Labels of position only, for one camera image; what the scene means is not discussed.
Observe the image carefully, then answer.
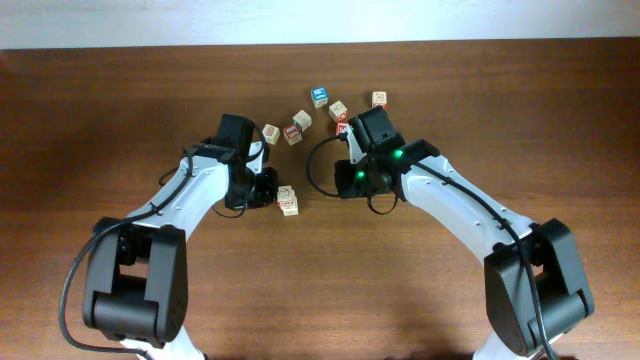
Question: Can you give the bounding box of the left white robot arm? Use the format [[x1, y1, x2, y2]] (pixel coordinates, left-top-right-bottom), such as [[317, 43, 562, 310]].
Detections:
[[81, 114, 278, 359]]

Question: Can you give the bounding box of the green N wooden block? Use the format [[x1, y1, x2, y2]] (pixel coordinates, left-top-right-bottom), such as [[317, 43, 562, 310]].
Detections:
[[279, 197, 299, 216]]

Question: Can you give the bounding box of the plain top red-side block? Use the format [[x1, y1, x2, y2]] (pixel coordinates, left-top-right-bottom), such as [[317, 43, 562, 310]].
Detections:
[[329, 101, 348, 123]]

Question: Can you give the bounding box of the number 2 wooden block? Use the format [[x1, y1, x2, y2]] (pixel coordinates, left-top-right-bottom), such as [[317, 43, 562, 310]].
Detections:
[[277, 185, 295, 208]]

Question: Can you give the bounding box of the red R wooden block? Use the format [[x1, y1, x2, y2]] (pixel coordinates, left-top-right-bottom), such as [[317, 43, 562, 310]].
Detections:
[[336, 122, 349, 135]]

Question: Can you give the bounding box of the far right red block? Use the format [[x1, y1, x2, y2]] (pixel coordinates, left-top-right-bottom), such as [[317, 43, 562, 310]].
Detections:
[[371, 91, 388, 109]]

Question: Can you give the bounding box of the plain top blue-side block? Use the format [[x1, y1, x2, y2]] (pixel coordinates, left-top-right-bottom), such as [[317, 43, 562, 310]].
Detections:
[[292, 110, 313, 132]]

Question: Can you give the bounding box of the pineapple wooden block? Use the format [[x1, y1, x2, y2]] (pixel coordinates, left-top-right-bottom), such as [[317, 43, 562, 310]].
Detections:
[[262, 124, 281, 145]]

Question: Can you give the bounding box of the blue top wooden block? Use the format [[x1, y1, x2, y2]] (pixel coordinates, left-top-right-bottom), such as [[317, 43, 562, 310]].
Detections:
[[310, 87, 329, 108]]

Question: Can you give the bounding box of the red I wooden block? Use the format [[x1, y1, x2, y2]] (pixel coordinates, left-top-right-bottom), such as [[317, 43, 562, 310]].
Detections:
[[282, 123, 302, 145]]

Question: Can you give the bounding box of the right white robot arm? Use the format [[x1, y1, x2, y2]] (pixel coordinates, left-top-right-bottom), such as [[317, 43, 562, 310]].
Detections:
[[334, 107, 595, 359]]

